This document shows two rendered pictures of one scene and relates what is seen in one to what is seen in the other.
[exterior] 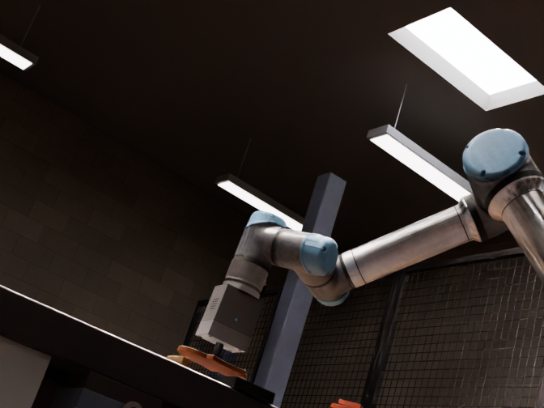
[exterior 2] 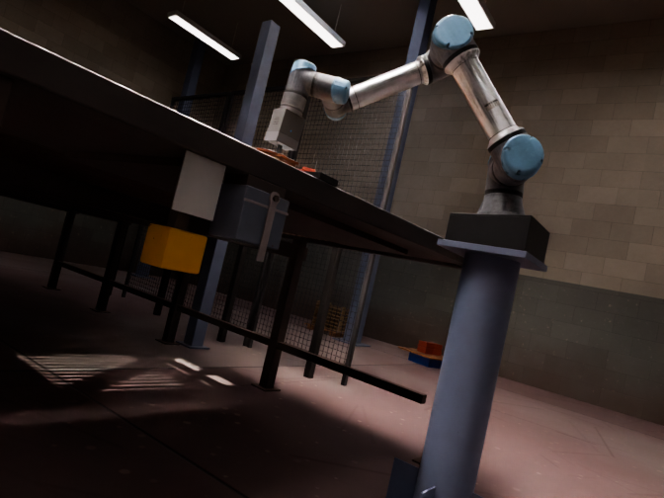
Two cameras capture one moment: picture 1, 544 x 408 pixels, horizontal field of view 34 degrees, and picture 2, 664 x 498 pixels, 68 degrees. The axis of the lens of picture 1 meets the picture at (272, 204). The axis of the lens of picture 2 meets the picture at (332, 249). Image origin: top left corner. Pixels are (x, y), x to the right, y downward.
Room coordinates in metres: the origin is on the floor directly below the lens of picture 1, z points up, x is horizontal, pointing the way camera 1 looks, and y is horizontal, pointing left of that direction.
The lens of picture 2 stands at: (0.19, 0.38, 0.67)
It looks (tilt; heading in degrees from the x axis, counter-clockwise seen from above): 4 degrees up; 338
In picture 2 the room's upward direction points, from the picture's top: 13 degrees clockwise
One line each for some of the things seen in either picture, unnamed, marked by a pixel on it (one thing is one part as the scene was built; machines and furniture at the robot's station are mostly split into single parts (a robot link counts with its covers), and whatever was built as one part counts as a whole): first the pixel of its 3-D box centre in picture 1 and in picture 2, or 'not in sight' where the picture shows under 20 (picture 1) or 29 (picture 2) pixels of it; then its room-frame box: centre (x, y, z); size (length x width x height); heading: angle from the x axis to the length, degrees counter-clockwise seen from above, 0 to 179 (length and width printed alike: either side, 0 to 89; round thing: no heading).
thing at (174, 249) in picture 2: not in sight; (183, 211); (1.23, 0.28, 0.74); 0.09 x 0.08 x 0.24; 118
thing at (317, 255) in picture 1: (308, 256); (331, 91); (1.64, -0.10, 1.25); 0.11 x 0.11 x 0.08; 61
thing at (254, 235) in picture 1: (261, 242); (301, 80); (1.67, 0.00, 1.26); 0.09 x 0.08 x 0.11; 60
